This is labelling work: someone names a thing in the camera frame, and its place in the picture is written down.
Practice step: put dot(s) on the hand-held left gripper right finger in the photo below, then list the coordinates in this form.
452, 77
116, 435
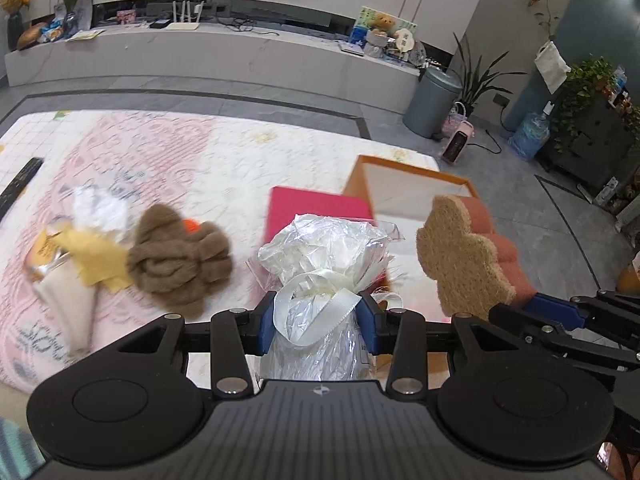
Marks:
366, 325

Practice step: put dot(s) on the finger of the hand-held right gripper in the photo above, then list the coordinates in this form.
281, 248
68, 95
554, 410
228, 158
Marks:
515, 322
550, 307

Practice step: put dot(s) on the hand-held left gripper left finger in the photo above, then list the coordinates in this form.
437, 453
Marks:
266, 325

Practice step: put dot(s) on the tan pink bear-shaped sponge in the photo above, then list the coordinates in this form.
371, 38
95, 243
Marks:
460, 255

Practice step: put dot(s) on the clear plastic bundle white ribbon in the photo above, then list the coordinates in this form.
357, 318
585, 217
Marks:
320, 245

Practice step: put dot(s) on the brown plush towel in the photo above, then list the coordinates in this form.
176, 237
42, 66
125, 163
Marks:
175, 260

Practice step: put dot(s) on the orange crochet toy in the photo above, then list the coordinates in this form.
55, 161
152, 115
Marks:
190, 226

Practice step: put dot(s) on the orange-rimmed cardboard box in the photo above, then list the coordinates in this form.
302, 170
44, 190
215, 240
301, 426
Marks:
410, 190

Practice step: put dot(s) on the yellow cloth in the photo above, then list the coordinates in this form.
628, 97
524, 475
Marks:
97, 255

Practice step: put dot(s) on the white towel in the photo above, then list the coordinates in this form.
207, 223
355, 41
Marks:
70, 305

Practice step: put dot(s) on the red box lid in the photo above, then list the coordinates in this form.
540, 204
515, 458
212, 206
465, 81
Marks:
310, 205

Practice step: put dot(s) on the dark grey drawer cabinet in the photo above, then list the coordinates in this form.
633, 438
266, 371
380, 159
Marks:
595, 140

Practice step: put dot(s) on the blue water jug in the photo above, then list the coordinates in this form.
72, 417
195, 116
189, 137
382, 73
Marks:
530, 135

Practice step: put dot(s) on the pink space heater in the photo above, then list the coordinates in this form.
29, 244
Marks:
457, 142

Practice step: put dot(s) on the pink woven basket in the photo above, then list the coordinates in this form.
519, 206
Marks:
459, 117

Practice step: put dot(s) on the green ivy plant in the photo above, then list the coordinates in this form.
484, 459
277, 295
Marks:
585, 85

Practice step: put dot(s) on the shiny foil snack packet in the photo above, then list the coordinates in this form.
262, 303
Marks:
45, 255

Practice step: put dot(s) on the grey trash can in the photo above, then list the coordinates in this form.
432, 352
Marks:
432, 97

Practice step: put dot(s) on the leafy potted plant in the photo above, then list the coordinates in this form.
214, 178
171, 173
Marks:
480, 80

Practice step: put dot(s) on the white hanging bag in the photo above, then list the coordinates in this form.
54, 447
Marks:
550, 65

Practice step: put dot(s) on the white tv cabinet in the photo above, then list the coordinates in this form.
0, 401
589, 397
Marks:
200, 55

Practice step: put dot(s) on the person's striped teal clothing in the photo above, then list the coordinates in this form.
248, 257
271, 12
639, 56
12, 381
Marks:
17, 450

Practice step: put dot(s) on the black remote control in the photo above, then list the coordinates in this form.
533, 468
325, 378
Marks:
22, 180

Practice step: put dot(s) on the round printed hand fan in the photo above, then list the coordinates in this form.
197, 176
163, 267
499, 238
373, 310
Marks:
404, 39

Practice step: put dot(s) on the blue tissue pack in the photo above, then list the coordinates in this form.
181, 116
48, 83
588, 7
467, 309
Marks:
359, 36

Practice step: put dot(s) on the green picture book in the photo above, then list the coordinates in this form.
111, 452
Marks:
407, 25

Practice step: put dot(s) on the brown teddy bear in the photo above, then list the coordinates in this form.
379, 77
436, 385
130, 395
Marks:
382, 22

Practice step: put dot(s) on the white router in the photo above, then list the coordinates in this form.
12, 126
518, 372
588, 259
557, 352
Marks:
184, 17

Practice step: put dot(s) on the yellow dried flowers vase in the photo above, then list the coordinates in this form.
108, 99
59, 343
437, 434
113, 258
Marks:
12, 5

